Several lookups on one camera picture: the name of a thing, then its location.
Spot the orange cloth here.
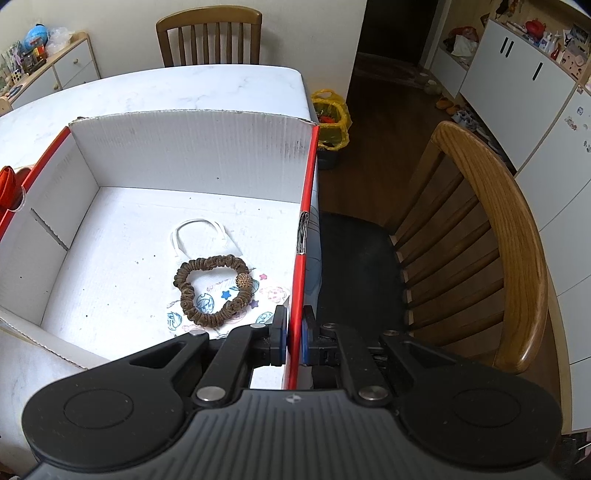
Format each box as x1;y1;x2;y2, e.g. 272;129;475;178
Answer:
0;166;22;212

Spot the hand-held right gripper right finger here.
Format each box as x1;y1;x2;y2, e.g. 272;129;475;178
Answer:
300;305;486;409

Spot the clear plastic bag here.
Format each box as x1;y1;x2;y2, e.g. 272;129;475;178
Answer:
46;27;75;52

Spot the blue globe toy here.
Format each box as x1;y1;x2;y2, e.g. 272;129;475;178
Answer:
24;24;49;47

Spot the black seat cushion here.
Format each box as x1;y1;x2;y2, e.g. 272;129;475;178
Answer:
318;212;416;334

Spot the white cabinet with black handles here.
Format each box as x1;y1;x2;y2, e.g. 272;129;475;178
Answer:
459;18;581;174

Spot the printed white face mask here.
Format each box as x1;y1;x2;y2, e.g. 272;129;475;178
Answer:
165;217;291;342

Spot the wooden chair with curved back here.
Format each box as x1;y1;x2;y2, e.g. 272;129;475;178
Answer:
318;121;550;376

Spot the red and white cardboard box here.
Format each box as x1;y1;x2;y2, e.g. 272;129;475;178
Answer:
0;109;323;391

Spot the brown hair scrunchie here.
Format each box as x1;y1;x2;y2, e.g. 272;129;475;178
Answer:
173;255;258;329

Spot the tall white cabinet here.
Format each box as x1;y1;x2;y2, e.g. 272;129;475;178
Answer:
515;87;591;435

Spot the door mat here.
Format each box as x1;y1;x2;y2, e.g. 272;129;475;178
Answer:
355;52;433;89

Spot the red plastic bag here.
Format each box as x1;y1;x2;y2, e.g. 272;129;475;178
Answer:
450;26;480;56

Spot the wooden dining chair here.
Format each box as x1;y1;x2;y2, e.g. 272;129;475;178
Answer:
156;8;263;68

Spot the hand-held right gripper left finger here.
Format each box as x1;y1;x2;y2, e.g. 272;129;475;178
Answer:
128;305;289;409

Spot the white and wood sideboard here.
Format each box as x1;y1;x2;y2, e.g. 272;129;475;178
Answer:
0;31;101;112

